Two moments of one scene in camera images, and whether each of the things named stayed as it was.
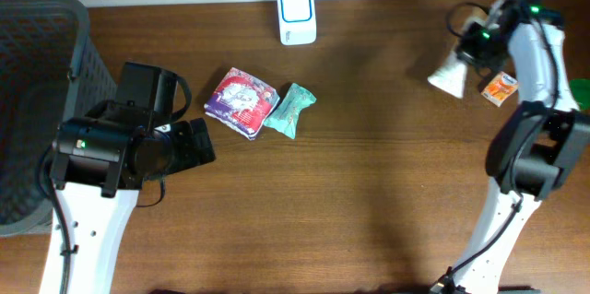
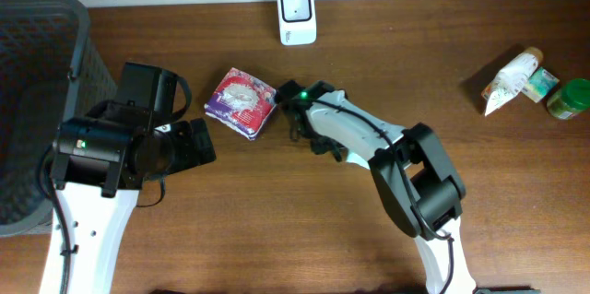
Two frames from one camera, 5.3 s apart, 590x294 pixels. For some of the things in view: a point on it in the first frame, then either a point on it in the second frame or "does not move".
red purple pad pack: [241, 102] does not move
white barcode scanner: [297, 14] does not move
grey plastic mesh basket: [51, 71] does not move
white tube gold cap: [451, 76] -> [511, 79]
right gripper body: [471, 52] -> [289, 93]
